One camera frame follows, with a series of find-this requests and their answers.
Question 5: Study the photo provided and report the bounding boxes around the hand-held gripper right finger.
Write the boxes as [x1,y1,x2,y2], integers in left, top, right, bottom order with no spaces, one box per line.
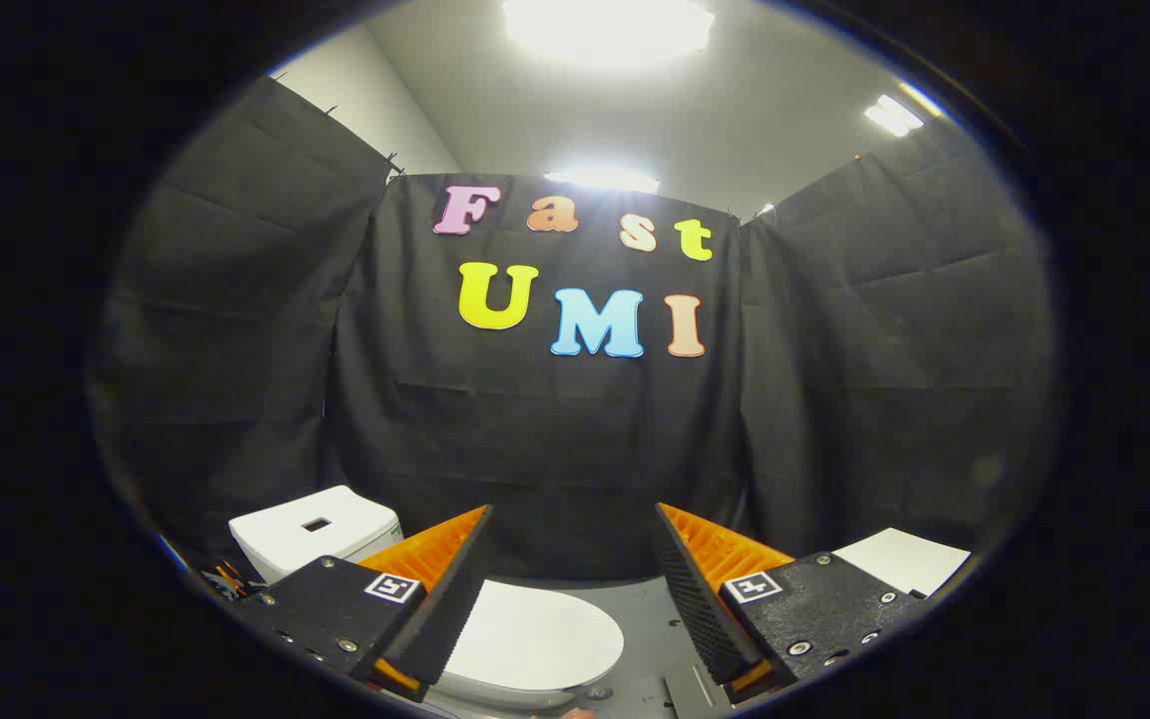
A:
[655,502,927,705]

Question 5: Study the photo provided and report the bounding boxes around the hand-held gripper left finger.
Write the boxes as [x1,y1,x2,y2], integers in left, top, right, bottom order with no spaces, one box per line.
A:
[234,504,494,703]

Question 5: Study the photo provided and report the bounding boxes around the white toilet lid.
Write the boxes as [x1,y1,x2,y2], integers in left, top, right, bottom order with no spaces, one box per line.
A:
[432,579,626,698]

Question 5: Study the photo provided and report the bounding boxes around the white toilet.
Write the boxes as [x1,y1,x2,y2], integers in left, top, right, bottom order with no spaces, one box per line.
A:
[229,485,626,712]

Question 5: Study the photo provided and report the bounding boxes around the black backdrop cloth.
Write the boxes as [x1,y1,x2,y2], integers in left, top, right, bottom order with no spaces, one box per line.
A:
[86,75,1060,585]

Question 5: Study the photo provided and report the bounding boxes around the grey drawer cabinet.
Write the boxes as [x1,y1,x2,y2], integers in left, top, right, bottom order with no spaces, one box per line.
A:
[833,527,972,600]

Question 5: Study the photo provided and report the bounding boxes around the large ceiling light panel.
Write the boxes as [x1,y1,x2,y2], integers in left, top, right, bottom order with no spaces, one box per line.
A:
[503,0,716,67]

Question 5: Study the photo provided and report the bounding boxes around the orange handled tools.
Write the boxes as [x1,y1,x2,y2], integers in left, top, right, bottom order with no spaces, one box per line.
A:
[201,561,269,602]

